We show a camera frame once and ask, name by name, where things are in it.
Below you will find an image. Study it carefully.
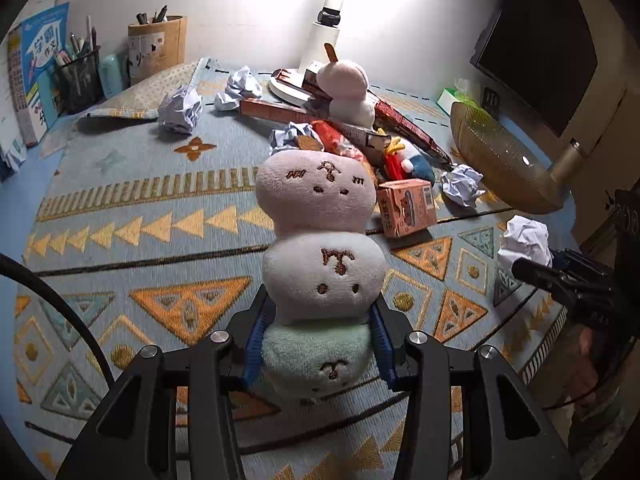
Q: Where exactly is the teal case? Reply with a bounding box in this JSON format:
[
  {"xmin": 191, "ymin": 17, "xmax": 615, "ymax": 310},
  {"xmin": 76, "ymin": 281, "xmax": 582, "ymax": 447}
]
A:
[{"xmin": 99, "ymin": 53, "xmax": 131, "ymax": 100}]

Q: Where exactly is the black mesh pen holder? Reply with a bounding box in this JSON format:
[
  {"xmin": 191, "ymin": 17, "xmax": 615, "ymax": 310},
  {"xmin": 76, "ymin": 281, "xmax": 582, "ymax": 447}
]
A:
[{"xmin": 52, "ymin": 46, "xmax": 104, "ymax": 114}]

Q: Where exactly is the red snack packet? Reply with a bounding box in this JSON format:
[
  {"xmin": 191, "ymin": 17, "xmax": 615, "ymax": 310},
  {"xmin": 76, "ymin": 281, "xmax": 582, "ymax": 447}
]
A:
[{"xmin": 311, "ymin": 120, "xmax": 372, "ymax": 162}]

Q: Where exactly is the long red snack box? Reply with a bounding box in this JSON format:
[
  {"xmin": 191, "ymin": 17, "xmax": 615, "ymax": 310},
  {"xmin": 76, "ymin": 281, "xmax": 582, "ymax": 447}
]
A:
[
  {"xmin": 304, "ymin": 60, "xmax": 333, "ymax": 87},
  {"xmin": 239, "ymin": 98, "xmax": 388, "ymax": 161},
  {"xmin": 271, "ymin": 67, "xmax": 454, "ymax": 167}
]

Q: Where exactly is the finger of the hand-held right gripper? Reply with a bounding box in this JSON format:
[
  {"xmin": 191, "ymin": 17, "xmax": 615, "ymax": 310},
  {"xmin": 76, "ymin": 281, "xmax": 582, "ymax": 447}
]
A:
[
  {"xmin": 511, "ymin": 257, "xmax": 582, "ymax": 312},
  {"xmin": 551, "ymin": 247, "xmax": 619, "ymax": 294}
]

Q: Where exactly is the three-ball plush toy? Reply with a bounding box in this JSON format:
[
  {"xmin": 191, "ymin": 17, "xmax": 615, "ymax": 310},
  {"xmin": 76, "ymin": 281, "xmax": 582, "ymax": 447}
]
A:
[{"xmin": 255, "ymin": 150, "xmax": 387, "ymax": 401}]

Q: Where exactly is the cardboard pen holder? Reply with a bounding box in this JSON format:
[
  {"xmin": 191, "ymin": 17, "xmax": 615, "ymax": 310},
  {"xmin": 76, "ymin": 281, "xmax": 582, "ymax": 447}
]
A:
[{"xmin": 127, "ymin": 16, "xmax": 189, "ymax": 87}]

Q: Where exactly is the blue patterned table mat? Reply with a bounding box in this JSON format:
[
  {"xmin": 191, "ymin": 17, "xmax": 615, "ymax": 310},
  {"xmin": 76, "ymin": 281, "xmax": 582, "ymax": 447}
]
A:
[{"xmin": 15, "ymin": 57, "xmax": 586, "ymax": 480}]

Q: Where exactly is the pink and white plush toy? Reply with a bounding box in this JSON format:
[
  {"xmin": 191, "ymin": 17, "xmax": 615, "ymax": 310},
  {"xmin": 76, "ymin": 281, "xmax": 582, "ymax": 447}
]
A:
[{"xmin": 317, "ymin": 44, "xmax": 377, "ymax": 129}]

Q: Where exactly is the blue book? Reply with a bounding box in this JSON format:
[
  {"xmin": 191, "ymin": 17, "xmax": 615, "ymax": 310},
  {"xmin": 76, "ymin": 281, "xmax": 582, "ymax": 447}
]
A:
[{"xmin": 19, "ymin": 2, "xmax": 71, "ymax": 147}]

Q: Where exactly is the small pink cardboard box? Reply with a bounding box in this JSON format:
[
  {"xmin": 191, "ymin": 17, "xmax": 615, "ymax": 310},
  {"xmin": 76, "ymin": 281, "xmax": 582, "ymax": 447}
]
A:
[{"xmin": 376, "ymin": 178, "xmax": 439, "ymax": 239}]

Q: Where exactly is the golden ribbed bowl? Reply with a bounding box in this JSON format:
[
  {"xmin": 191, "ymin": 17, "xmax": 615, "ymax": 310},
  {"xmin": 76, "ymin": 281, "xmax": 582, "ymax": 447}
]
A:
[{"xmin": 450, "ymin": 101, "xmax": 567, "ymax": 216}]

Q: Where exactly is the white desk lamp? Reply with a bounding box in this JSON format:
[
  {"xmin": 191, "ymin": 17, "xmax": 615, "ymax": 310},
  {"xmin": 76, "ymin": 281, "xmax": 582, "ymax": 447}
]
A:
[{"xmin": 269, "ymin": 0, "xmax": 351, "ymax": 107}]

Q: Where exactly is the black cable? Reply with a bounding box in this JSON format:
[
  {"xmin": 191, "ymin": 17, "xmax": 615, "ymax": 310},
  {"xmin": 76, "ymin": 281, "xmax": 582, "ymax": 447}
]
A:
[{"xmin": 0, "ymin": 252, "xmax": 117, "ymax": 392}]

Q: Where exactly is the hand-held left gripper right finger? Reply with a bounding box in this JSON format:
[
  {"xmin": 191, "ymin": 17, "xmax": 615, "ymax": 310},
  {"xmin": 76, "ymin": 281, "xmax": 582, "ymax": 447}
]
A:
[{"xmin": 369, "ymin": 292, "xmax": 583, "ymax": 480}]

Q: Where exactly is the red yellow blue plush toy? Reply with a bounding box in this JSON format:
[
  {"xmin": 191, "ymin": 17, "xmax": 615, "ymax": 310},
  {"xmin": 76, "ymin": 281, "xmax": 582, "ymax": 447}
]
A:
[{"xmin": 382, "ymin": 135, "xmax": 437, "ymax": 183}]

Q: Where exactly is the white paper ball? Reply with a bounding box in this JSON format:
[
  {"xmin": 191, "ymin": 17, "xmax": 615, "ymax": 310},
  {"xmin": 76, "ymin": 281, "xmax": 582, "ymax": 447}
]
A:
[
  {"xmin": 157, "ymin": 86, "xmax": 204, "ymax": 136},
  {"xmin": 497, "ymin": 215, "xmax": 554, "ymax": 273},
  {"xmin": 268, "ymin": 121, "xmax": 323, "ymax": 157},
  {"xmin": 440, "ymin": 164, "xmax": 485, "ymax": 208},
  {"xmin": 214, "ymin": 65, "xmax": 263, "ymax": 112}
]

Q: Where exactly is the black monitor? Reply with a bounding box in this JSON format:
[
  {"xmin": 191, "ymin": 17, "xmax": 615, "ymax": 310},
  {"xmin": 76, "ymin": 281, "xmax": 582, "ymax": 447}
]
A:
[{"xmin": 470, "ymin": 0, "xmax": 599, "ymax": 138}]

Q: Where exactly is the green tissue pack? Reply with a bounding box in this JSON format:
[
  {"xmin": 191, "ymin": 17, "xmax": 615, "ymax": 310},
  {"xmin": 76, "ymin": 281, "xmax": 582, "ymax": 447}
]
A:
[{"xmin": 436, "ymin": 77, "xmax": 482, "ymax": 116}]

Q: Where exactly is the beige cylinder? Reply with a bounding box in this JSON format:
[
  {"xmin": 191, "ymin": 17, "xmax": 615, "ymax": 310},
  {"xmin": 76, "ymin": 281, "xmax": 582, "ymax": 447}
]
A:
[{"xmin": 549, "ymin": 140, "xmax": 589, "ymax": 187}]

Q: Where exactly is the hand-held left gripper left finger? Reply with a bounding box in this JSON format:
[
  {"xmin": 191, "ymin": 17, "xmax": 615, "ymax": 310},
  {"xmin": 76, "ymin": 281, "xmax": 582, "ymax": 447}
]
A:
[{"xmin": 55, "ymin": 287, "xmax": 276, "ymax": 480}]

